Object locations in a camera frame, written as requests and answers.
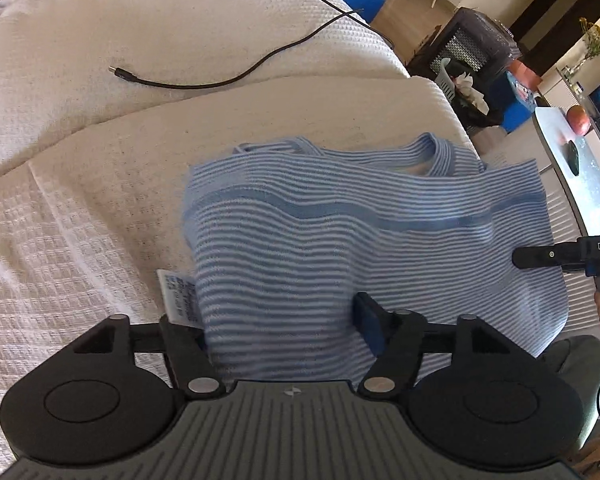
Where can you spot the yellow flowers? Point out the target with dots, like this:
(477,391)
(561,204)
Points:
(596,42)

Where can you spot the pink bag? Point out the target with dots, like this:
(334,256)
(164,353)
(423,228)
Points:
(525,74)

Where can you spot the blue striped sweater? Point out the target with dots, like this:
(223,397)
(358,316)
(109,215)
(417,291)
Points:
(355,240)

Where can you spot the black remote control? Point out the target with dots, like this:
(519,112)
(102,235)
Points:
(573,157)

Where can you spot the white plastic basket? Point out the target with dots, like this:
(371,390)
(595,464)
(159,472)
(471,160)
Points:
(447,77)

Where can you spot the red apple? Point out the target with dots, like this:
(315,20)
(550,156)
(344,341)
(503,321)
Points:
(579,120)

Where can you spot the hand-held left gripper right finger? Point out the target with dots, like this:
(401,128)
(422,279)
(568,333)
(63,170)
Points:
(369,325)

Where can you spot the person's leg in grey pants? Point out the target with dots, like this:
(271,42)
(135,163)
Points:
(570,365)

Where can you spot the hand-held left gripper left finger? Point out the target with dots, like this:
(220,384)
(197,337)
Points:
(187,350)

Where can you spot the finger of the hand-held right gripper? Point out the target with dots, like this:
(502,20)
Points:
(545,256)

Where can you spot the dark blue patterned box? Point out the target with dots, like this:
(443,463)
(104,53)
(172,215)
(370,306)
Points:
(517,105)

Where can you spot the black mesh bin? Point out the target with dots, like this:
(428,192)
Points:
(480,30)

